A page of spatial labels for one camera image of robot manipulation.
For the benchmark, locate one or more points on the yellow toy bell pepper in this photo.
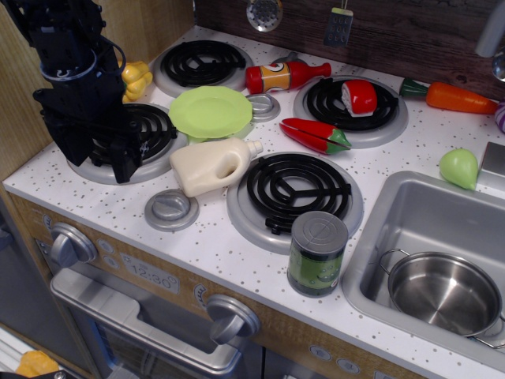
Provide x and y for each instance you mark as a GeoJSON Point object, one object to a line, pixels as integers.
{"type": "Point", "coordinates": [136, 77]}

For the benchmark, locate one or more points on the left grey oven knob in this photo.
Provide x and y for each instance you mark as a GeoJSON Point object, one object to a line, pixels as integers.
{"type": "Point", "coordinates": [70, 246]}

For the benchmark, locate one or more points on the red white toy sushi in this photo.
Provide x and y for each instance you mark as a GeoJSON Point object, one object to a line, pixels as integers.
{"type": "Point", "coordinates": [359, 98]}

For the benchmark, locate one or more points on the red toy ketchup bottle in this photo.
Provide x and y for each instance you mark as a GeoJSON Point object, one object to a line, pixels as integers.
{"type": "Point", "coordinates": [282, 76]}

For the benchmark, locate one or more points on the red toy chili pepper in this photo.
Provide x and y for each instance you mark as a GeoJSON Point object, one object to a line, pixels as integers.
{"type": "Point", "coordinates": [317, 136]}

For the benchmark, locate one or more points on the grey faucet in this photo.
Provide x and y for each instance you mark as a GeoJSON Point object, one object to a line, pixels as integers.
{"type": "Point", "coordinates": [492, 34]}

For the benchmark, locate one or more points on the grey stovetop knob back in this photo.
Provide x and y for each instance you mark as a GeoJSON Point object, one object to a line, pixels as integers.
{"type": "Point", "coordinates": [291, 57]}

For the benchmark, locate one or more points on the green grey toy can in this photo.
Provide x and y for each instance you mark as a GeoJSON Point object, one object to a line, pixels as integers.
{"type": "Point", "coordinates": [318, 240]}

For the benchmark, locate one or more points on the front left black burner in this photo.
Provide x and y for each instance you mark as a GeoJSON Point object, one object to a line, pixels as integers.
{"type": "Point", "coordinates": [158, 140]}

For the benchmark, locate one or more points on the light green toy pear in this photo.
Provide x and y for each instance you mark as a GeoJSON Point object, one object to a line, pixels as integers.
{"type": "Point", "coordinates": [460, 167]}

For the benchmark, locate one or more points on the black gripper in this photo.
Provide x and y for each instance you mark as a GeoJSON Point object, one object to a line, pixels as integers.
{"type": "Point", "coordinates": [90, 108]}

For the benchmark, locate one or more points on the light green plastic plate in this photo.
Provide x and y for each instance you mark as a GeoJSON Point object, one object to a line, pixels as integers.
{"type": "Point", "coordinates": [210, 112]}

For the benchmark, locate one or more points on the cream toy detergent jug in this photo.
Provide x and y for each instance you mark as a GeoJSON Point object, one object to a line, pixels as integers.
{"type": "Point", "coordinates": [201, 168]}

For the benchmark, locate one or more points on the grey stovetop knob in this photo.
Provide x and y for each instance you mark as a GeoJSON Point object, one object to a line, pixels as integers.
{"type": "Point", "coordinates": [291, 57]}
{"type": "Point", "coordinates": [264, 107]}
{"type": "Point", "coordinates": [171, 210]}

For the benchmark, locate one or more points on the back left black burner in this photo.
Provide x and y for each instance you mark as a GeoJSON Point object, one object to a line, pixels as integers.
{"type": "Point", "coordinates": [199, 63]}

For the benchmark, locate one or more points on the grey oven knob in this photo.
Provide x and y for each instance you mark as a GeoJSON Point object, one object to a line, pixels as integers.
{"type": "Point", "coordinates": [70, 246]}
{"type": "Point", "coordinates": [231, 318]}

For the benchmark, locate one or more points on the steel pot with handles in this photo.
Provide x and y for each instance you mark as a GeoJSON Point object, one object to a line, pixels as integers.
{"type": "Point", "coordinates": [444, 290]}

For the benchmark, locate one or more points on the right grey oven knob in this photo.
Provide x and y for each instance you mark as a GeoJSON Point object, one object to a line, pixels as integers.
{"type": "Point", "coordinates": [231, 318]}

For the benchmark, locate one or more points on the yellow object on floor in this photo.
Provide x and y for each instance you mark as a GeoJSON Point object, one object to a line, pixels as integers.
{"type": "Point", "coordinates": [36, 363]}

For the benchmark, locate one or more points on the hanging metal strainer ladle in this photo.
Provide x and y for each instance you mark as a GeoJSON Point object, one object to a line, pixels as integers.
{"type": "Point", "coordinates": [264, 15]}

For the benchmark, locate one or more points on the grey oven door handle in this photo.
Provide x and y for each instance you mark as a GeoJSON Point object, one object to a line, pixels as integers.
{"type": "Point", "coordinates": [132, 331]}

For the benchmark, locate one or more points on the oven clock display panel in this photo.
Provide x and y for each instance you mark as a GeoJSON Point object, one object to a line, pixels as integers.
{"type": "Point", "coordinates": [150, 273]}

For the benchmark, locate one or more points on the hanging metal spoon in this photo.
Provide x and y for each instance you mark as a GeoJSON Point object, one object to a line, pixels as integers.
{"type": "Point", "coordinates": [498, 65]}

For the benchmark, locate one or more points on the front right black burner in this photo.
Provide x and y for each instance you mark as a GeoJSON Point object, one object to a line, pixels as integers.
{"type": "Point", "coordinates": [279, 187]}

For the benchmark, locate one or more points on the grey stovetop knob front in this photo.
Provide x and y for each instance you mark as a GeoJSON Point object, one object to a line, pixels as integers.
{"type": "Point", "coordinates": [171, 210]}

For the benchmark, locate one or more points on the orange toy carrot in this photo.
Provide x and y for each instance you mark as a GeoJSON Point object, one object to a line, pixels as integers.
{"type": "Point", "coordinates": [448, 97]}

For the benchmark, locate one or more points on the grey stovetop knob middle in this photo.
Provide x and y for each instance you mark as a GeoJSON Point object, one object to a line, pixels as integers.
{"type": "Point", "coordinates": [264, 107]}

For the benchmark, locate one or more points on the grey sink basin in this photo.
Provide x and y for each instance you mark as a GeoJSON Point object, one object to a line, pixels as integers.
{"type": "Point", "coordinates": [417, 213]}

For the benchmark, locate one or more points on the purple toy onion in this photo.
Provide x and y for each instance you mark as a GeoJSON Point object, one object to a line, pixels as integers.
{"type": "Point", "coordinates": [500, 116]}

